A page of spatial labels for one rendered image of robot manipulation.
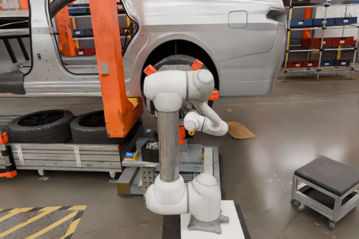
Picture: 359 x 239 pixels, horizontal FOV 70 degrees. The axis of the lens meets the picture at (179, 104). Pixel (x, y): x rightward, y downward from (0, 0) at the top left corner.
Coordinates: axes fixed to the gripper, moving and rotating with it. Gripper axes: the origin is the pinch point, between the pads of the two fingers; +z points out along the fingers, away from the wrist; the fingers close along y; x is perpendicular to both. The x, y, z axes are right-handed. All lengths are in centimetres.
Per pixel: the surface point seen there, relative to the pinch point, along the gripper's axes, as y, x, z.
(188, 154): -10, -61, 33
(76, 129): -120, -33, 29
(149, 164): -34, -39, -24
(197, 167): 0, -68, 23
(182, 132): -13.1, -31.3, 19.7
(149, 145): -34.8, -27.2, -14.9
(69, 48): -258, 27, 280
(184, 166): -13, -68, 23
